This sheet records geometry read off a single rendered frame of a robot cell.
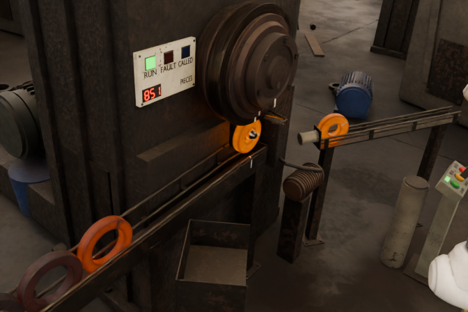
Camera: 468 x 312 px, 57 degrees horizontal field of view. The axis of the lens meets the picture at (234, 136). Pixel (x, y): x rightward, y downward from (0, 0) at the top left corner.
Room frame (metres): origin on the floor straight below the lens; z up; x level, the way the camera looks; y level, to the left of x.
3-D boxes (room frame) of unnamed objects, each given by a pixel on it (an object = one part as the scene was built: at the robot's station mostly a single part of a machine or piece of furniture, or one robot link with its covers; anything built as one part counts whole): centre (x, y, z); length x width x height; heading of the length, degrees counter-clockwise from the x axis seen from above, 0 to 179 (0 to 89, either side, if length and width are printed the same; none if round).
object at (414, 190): (1.75, -0.89, 0.26); 0.12 x 0.12 x 0.52
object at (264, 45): (1.52, -0.13, 1.11); 0.28 x 0.06 x 0.28; 143
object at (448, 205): (1.68, -1.05, 0.31); 0.24 x 0.16 x 0.62; 143
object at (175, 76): (1.37, 0.24, 1.15); 0.26 x 0.02 x 0.18; 143
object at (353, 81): (3.63, -1.06, 0.17); 0.57 x 0.31 x 0.34; 163
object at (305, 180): (1.76, -0.36, 0.27); 0.22 x 0.13 x 0.53; 143
